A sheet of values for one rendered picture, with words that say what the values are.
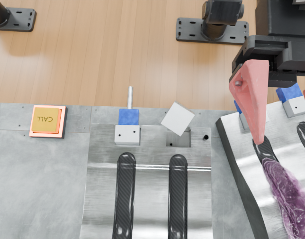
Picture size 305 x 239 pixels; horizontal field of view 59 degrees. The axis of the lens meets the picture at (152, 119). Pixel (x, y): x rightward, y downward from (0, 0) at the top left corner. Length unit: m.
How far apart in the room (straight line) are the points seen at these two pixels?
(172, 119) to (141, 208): 0.19
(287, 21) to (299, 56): 0.04
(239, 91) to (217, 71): 0.44
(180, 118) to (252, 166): 0.20
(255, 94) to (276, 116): 0.42
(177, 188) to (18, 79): 0.50
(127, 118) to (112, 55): 0.24
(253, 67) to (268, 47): 0.03
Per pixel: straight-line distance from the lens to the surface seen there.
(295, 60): 0.29
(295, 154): 0.68
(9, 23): 0.89
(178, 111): 0.56
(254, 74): 0.27
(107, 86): 0.73
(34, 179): 0.72
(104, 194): 0.58
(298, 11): 0.31
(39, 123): 0.70
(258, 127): 0.28
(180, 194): 0.58
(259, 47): 0.29
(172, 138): 0.61
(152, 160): 0.57
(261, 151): 0.66
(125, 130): 0.56
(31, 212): 0.72
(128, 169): 0.58
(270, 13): 0.30
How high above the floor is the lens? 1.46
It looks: 74 degrees down
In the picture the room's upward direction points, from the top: 1 degrees counter-clockwise
